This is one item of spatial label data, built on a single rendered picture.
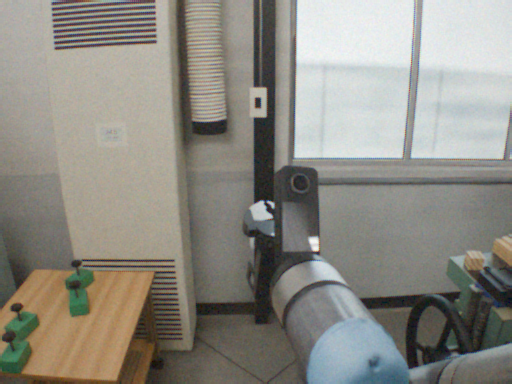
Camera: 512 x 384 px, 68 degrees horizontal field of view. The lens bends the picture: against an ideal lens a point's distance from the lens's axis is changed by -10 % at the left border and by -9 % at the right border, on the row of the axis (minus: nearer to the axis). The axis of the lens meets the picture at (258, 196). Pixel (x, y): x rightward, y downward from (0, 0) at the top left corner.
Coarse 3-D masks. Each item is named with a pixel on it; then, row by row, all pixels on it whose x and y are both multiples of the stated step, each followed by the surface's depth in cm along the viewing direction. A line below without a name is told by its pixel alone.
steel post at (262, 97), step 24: (264, 0) 168; (264, 24) 171; (264, 48) 175; (264, 72) 179; (264, 96) 180; (264, 120) 186; (264, 144) 190; (264, 168) 194; (264, 192) 198; (264, 288) 217; (264, 312) 222
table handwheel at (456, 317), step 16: (416, 304) 94; (432, 304) 87; (448, 304) 82; (416, 320) 97; (448, 320) 80; (416, 336) 99; (448, 336) 83; (464, 336) 75; (416, 352) 98; (432, 352) 85; (448, 352) 84; (464, 352) 74
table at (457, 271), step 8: (464, 256) 112; (488, 256) 111; (496, 256) 111; (448, 264) 113; (456, 264) 108; (464, 264) 108; (488, 264) 107; (496, 264) 107; (504, 264) 107; (448, 272) 113; (456, 272) 108; (464, 272) 104; (472, 272) 104; (456, 280) 108; (464, 280) 104; (472, 280) 101; (464, 288) 104
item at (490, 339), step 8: (472, 288) 86; (464, 304) 89; (480, 304) 83; (464, 312) 89; (496, 312) 77; (504, 312) 77; (488, 320) 80; (496, 320) 77; (504, 320) 75; (472, 328) 85; (488, 328) 80; (496, 328) 77; (504, 328) 75; (488, 336) 79; (496, 336) 77; (504, 336) 76; (488, 344) 79; (496, 344) 77; (504, 344) 77
